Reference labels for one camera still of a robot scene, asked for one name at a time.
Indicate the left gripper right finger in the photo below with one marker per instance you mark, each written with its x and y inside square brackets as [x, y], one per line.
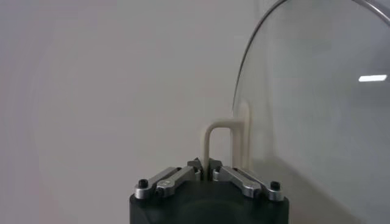
[243, 182]

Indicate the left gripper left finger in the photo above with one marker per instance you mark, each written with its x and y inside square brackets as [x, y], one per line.
[170, 181]

